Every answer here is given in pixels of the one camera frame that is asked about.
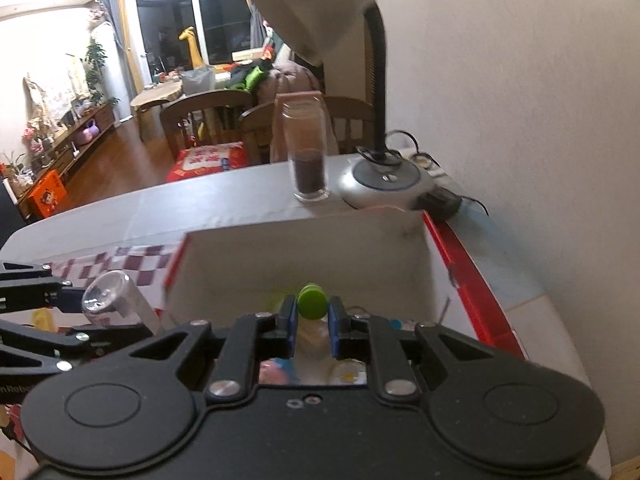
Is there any green garment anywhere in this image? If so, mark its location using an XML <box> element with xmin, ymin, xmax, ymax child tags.
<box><xmin>235</xmin><ymin>62</ymin><xmax>273</xmax><ymax>91</ymax></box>

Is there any pink towel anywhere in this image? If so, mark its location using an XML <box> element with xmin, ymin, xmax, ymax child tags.
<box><xmin>274</xmin><ymin>91</ymin><xmax>327</xmax><ymax>111</ymax></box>

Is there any orange printed box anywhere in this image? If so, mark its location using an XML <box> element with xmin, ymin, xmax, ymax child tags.
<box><xmin>27</xmin><ymin>170</ymin><xmax>71</xmax><ymax>218</ymax></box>

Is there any white standing air conditioner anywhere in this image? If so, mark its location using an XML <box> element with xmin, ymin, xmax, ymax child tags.
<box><xmin>91</xmin><ymin>22</ymin><xmax>132</xmax><ymax>126</ymax></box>

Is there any black power adapter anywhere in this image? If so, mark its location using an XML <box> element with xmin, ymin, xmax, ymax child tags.
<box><xmin>417</xmin><ymin>187</ymin><xmax>463</xmax><ymax>221</ymax></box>

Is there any cream floral hanging cloth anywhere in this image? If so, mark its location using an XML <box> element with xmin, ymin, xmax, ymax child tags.
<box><xmin>22</xmin><ymin>52</ymin><xmax>88</xmax><ymax>126</ymax></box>

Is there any red printed cushion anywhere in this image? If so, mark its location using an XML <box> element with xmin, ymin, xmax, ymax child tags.
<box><xmin>166</xmin><ymin>142</ymin><xmax>250</xmax><ymax>183</ymax></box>

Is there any wooden slatted chair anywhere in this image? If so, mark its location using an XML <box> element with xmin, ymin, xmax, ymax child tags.
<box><xmin>160</xmin><ymin>91</ymin><xmax>256</xmax><ymax>161</ymax></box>

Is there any black lamp cable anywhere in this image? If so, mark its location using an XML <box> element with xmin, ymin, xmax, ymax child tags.
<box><xmin>356</xmin><ymin>130</ymin><xmax>493</xmax><ymax>217</ymax></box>

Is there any green capped tube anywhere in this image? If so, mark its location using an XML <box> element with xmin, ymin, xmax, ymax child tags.
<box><xmin>297</xmin><ymin>282</ymin><xmax>329</xmax><ymax>321</ymax></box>

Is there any red cardboard box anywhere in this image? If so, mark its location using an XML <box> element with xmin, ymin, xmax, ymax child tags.
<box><xmin>162</xmin><ymin>210</ymin><xmax>528</xmax><ymax>362</ymax></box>

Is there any wooden coffee table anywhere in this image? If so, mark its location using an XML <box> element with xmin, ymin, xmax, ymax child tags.
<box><xmin>131</xmin><ymin>82</ymin><xmax>183</xmax><ymax>141</ymax></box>

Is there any pink kettlebell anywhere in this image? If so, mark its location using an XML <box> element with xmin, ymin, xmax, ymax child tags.
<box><xmin>75</xmin><ymin>119</ymin><xmax>100</xmax><ymax>145</ymax></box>

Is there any white power strip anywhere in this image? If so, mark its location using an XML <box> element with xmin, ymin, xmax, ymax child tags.
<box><xmin>400</xmin><ymin>147</ymin><xmax>451</xmax><ymax>178</ymax></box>

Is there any red and white printed tablecloth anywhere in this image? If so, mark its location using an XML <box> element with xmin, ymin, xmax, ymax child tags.
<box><xmin>0</xmin><ymin>242</ymin><xmax>187</xmax><ymax>480</ymax></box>

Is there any pen with pink topper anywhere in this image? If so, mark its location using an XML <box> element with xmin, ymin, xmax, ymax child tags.
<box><xmin>259</xmin><ymin>357</ymin><xmax>300</xmax><ymax>386</ymax></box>

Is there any tall glass jar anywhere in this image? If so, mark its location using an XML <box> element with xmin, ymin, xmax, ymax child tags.
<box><xmin>276</xmin><ymin>92</ymin><xmax>331</xmax><ymax>203</ymax></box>

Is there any silver cylindrical object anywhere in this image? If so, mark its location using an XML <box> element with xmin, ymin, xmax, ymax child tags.
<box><xmin>80</xmin><ymin>270</ymin><xmax>163</xmax><ymax>333</ymax></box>

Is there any wooden media cabinet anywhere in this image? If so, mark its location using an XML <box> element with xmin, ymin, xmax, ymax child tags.
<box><xmin>10</xmin><ymin>102</ymin><xmax>116</xmax><ymax>211</ymax></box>

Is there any glass sliding door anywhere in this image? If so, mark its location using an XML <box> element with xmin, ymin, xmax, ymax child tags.
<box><xmin>125</xmin><ymin>0</ymin><xmax>258</xmax><ymax>81</ymax></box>

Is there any black television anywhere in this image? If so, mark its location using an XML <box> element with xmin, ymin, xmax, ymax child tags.
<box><xmin>0</xmin><ymin>180</ymin><xmax>28</xmax><ymax>233</ymax></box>

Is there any grey desk lamp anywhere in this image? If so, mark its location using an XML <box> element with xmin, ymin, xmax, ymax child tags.
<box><xmin>247</xmin><ymin>0</ymin><xmax>436</xmax><ymax>211</ymax></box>

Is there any yellow giraffe toy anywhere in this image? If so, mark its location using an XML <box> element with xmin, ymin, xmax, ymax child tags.
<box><xmin>179</xmin><ymin>26</ymin><xmax>207</xmax><ymax>71</ymax></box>

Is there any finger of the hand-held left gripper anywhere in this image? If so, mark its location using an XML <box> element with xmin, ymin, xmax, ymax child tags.
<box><xmin>0</xmin><ymin>322</ymin><xmax>154</xmax><ymax>376</ymax></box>
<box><xmin>0</xmin><ymin>260</ymin><xmax>86</xmax><ymax>317</ymax></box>

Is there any green potted plant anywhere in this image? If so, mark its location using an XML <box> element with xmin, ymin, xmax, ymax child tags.
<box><xmin>82</xmin><ymin>40</ymin><xmax>121</xmax><ymax>106</ymax></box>

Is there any sofa with piled clothes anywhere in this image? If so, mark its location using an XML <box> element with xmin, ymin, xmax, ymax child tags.
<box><xmin>215</xmin><ymin>42</ymin><xmax>321</xmax><ymax>106</ymax></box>

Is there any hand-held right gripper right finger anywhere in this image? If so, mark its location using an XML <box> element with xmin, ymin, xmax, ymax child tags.
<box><xmin>327</xmin><ymin>296</ymin><xmax>502</xmax><ymax>404</ymax></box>

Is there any grey plastic bag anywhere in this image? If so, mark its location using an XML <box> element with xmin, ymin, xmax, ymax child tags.
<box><xmin>180</xmin><ymin>67</ymin><xmax>216</xmax><ymax>96</ymax></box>

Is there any grey curtain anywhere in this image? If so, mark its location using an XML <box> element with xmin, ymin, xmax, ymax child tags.
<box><xmin>102</xmin><ymin>0</ymin><xmax>136</xmax><ymax>126</ymax></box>
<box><xmin>240</xmin><ymin>0</ymin><xmax>268</xmax><ymax>51</ymax></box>

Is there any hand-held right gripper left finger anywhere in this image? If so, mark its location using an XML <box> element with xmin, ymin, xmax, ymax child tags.
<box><xmin>127</xmin><ymin>295</ymin><xmax>300</xmax><ymax>404</ymax></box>

